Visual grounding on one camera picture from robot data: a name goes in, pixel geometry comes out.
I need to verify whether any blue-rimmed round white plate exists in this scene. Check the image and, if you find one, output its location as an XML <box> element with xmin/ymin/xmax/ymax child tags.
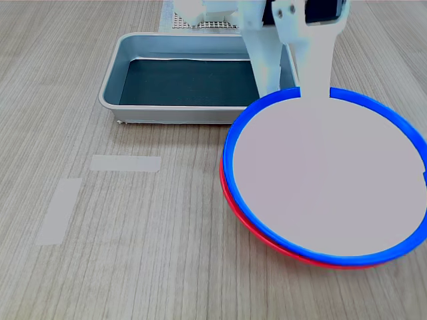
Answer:
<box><xmin>222</xmin><ymin>86</ymin><xmax>427</xmax><ymax>267</ymax></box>

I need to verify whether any black tray mat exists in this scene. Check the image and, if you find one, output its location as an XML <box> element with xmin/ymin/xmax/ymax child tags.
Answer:
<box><xmin>119</xmin><ymin>58</ymin><xmax>262</xmax><ymax>107</ymax></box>

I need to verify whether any translucent tape strip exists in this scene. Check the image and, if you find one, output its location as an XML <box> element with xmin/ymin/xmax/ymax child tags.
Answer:
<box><xmin>90</xmin><ymin>155</ymin><xmax>161</xmax><ymax>173</ymax></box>
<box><xmin>159</xmin><ymin>0</ymin><xmax>176</xmax><ymax>33</ymax></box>
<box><xmin>35</xmin><ymin>178</ymin><xmax>83</xmax><ymax>246</ymax></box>

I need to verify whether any rectangular steel tray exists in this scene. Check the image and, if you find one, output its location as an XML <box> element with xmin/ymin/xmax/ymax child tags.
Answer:
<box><xmin>98</xmin><ymin>32</ymin><xmax>301</xmax><ymax>125</ymax></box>

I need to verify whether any red-rimmed round white plate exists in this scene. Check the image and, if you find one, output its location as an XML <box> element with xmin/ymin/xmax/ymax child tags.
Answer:
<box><xmin>219</xmin><ymin>156</ymin><xmax>390</xmax><ymax>270</ymax></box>

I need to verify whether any pale perforated base plate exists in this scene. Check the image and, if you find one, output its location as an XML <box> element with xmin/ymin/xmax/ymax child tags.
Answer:
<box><xmin>171</xmin><ymin>12</ymin><xmax>241</xmax><ymax>30</ymax></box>

